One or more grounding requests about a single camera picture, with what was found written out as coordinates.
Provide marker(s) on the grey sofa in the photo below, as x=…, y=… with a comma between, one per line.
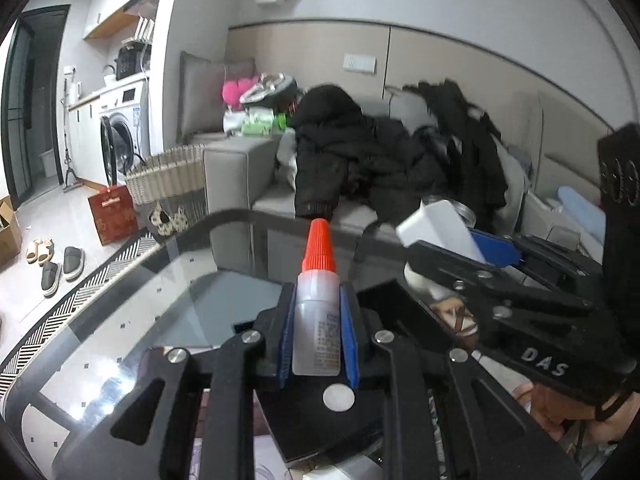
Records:
x=547, y=141

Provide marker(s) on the beige slipper pair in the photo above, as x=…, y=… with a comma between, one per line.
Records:
x=40, y=251

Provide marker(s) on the white power adapter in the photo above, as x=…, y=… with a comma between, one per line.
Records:
x=439, y=224

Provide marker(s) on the cream tumbler cup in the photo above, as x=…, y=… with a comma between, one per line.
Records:
x=438, y=243

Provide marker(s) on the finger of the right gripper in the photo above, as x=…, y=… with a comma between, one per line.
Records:
x=497, y=251
x=450, y=270

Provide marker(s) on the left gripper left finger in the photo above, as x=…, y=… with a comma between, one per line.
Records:
x=180, y=396

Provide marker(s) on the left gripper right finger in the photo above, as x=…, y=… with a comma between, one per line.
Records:
x=444, y=415

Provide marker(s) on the anime printed desk mat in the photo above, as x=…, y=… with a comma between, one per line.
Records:
x=404, y=379

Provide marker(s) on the glue bottle orange cap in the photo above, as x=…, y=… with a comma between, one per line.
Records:
x=317, y=343

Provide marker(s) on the grey sofa cushion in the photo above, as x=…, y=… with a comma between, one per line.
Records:
x=201, y=107

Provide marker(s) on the red gift bag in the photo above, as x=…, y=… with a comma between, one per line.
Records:
x=113, y=214

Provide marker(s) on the grey slipper pair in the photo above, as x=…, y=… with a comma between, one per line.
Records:
x=69, y=270

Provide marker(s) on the green wet wipes pack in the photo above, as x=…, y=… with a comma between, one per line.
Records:
x=261, y=121

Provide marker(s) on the pink plush toy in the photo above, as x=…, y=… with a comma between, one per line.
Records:
x=232, y=90

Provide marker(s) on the brown cardboard box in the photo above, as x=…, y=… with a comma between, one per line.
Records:
x=10, y=233

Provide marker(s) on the white wall socket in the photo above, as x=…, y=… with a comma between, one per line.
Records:
x=360, y=63

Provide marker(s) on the person's right hand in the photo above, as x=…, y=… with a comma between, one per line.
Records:
x=550, y=409

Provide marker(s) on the dark clothes pile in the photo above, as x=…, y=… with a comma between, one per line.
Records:
x=473, y=166

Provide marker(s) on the woven laundry basket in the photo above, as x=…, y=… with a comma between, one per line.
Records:
x=173, y=173

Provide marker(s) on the black jacket on sofa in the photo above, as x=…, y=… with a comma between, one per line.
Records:
x=343, y=153

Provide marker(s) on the white washing machine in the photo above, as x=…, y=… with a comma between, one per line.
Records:
x=124, y=128

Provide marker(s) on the black microwave oven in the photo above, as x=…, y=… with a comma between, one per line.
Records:
x=132, y=58

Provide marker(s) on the black cardboard box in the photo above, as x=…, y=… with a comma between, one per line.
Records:
x=325, y=414

